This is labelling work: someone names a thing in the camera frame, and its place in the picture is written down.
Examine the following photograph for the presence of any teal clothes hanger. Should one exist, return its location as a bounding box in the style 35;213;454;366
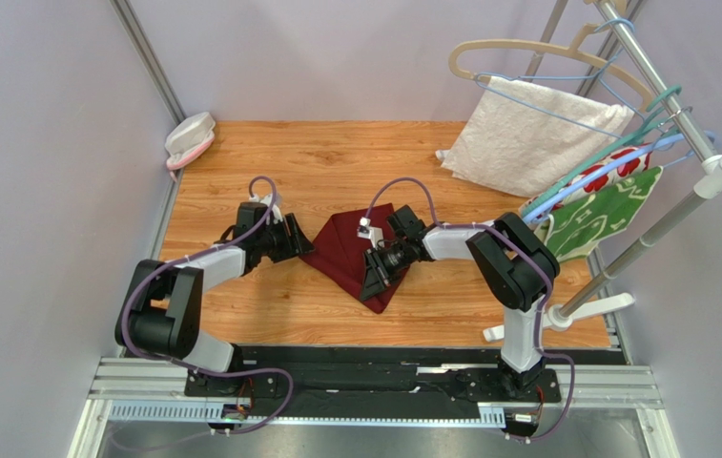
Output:
520;85;682;218

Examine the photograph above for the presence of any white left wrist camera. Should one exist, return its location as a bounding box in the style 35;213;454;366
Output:
249;193;283;223

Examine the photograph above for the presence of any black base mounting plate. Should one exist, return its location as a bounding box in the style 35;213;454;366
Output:
125;343;629;424

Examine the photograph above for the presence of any red flower patterned cloth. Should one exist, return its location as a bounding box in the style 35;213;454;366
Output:
522;145;653;220

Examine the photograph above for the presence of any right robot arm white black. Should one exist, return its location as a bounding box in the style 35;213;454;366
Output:
357;206;560;391

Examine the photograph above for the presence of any dark red cloth napkin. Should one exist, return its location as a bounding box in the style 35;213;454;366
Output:
300;208;399;314

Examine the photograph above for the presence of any white textured hanging cloth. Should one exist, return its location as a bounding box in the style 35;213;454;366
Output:
438;91;631;198

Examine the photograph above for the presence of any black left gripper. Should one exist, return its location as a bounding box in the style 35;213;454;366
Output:
257;213;315;263

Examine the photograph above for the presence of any light blue wire hanger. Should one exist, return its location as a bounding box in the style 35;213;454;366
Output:
470;18;644;138

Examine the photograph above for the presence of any green white patterned cloth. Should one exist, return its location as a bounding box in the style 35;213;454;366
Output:
534;166;664;263

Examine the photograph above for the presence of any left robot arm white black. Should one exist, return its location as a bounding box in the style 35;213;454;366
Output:
114;201;315;395

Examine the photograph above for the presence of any white pink folded cloth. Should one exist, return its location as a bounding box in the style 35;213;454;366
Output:
164;112;216;173

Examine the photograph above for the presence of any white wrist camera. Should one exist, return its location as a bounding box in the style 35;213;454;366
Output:
249;193;283;223
357;217;383;249

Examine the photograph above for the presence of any silver white clothes rack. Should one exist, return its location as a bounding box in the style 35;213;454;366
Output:
484;1;722;343

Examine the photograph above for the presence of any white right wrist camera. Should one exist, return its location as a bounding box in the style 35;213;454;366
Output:
357;217;383;249

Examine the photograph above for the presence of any blue clothes hanger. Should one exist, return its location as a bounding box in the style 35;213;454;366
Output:
523;131;716;225

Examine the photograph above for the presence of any beige clothes hanger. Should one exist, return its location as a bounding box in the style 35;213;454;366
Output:
448;23;655;108

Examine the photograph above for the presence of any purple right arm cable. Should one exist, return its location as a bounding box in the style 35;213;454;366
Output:
365;177;576;444

